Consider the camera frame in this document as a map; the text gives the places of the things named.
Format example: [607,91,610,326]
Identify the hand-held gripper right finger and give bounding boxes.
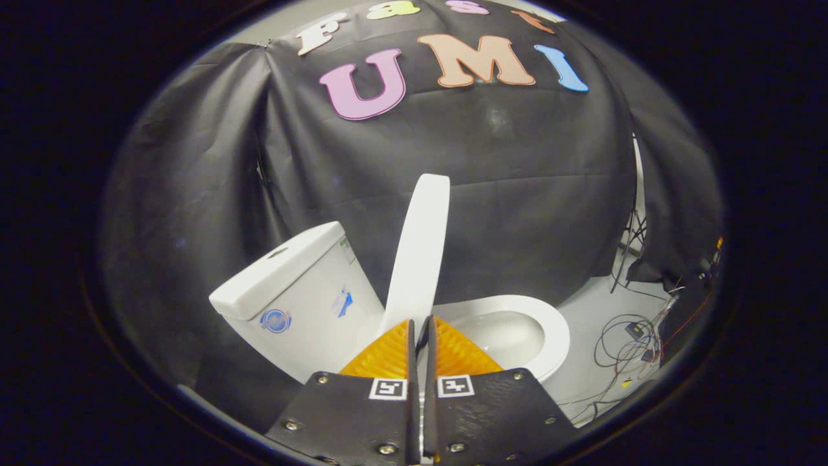
[424,316,578,463]

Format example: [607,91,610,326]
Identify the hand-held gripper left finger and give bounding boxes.
[265,318,420,465]

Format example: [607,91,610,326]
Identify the white toilet bowl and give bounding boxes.
[450,309,571,386]

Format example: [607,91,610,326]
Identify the white toilet tank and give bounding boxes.
[230,238,386,384]

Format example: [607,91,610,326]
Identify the white toilet seat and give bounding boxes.
[432,294,571,384]

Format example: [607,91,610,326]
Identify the white tank cover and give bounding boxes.
[209,221,347,322]

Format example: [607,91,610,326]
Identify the black tripod light stand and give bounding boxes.
[610,135,649,293]

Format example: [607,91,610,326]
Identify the orange and black device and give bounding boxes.
[702,236,724,279]

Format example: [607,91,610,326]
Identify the black cable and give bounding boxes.
[563,291,680,423]

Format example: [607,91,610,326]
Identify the red cable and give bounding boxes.
[657,290,714,347]

